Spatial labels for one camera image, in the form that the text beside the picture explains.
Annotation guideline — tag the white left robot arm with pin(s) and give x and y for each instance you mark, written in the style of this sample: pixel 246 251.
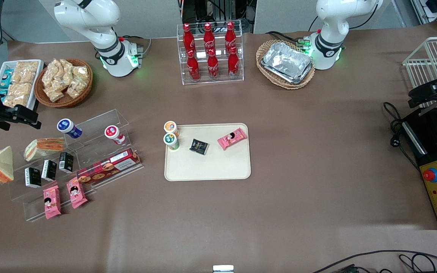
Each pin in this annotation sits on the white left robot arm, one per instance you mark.
pixel 332 22

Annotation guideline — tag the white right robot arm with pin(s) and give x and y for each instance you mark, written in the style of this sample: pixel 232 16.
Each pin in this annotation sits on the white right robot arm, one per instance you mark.
pixel 89 19

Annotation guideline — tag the aluminium foil tray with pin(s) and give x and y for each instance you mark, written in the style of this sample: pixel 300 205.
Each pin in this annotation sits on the aluminium foil tray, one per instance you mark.
pixel 296 80
pixel 285 58

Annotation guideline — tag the cream plastic tray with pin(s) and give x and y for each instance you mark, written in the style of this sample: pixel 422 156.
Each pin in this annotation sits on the cream plastic tray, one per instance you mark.
pixel 207 167

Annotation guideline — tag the rice cracker bag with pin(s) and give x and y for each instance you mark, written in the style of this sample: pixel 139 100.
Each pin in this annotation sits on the rice cracker bag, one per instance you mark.
pixel 26 72
pixel 17 94

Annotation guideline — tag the blue small snack packet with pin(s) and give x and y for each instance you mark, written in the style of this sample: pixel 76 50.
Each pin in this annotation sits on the blue small snack packet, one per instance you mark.
pixel 7 75
pixel 3 88

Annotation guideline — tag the white rectangular dish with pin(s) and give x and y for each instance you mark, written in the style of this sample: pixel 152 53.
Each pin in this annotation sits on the white rectangular dish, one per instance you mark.
pixel 36 85

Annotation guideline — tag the clear bag of biscuits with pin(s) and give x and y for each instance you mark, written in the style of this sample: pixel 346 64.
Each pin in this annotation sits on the clear bag of biscuits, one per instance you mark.
pixel 78 81
pixel 50 74
pixel 54 94
pixel 65 68

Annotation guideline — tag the blue lid yogurt cup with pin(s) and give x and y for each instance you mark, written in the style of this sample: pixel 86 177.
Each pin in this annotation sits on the blue lid yogurt cup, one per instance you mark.
pixel 68 127

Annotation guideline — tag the round wicker basket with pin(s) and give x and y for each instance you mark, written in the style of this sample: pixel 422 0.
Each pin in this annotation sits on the round wicker basket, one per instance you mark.
pixel 66 101

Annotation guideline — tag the black striped roll lower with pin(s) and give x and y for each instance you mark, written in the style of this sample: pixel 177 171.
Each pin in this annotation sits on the black striped roll lower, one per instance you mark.
pixel 66 162

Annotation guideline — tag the clear acrylic stepped stand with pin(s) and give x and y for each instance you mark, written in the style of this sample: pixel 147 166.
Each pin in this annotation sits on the clear acrylic stepped stand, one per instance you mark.
pixel 89 151

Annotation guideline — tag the pink snack packet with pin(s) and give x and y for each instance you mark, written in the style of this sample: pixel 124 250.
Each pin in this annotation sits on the pink snack packet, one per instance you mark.
pixel 76 192
pixel 52 202
pixel 232 138

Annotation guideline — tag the black sealing machine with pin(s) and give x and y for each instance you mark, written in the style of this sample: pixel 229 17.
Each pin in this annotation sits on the black sealing machine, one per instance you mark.
pixel 436 189

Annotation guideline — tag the red lid yogurt cup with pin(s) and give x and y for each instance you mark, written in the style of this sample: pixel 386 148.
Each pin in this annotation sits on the red lid yogurt cup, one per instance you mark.
pixel 114 134

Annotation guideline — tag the red cookie box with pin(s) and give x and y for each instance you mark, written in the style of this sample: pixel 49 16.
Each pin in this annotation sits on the red cookie box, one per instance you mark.
pixel 108 167

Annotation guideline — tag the brown table cover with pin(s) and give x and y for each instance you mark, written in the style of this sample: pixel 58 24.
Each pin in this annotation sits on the brown table cover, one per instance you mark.
pixel 317 159

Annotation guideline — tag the oval wicker basket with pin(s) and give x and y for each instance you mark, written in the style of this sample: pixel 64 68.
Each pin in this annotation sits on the oval wicker basket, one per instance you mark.
pixel 302 82

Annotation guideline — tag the orange lid yogurt cup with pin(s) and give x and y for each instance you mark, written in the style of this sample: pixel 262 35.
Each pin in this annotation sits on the orange lid yogurt cup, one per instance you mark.
pixel 170 127

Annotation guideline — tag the green lid yogurt cup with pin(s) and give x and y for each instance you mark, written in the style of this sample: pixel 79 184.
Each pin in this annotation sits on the green lid yogurt cup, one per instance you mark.
pixel 171 140

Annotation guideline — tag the clear acrylic bottle rack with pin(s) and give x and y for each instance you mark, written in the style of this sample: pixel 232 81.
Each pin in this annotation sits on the clear acrylic bottle rack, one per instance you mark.
pixel 237 80

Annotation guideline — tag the black small snack packet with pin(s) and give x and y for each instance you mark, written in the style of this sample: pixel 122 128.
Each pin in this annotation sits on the black small snack packet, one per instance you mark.
pixel 198 146

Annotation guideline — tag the red cola bottle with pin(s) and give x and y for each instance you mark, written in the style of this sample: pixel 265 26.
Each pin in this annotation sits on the red cola bottle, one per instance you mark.
pixel 213 67
pixel 209 37
pixel 233 65
pixel 193 68
pixel 230 36
pixel 188 38

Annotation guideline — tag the small white device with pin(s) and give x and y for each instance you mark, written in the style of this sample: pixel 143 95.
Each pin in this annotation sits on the small white device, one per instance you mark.
pixel 223 269

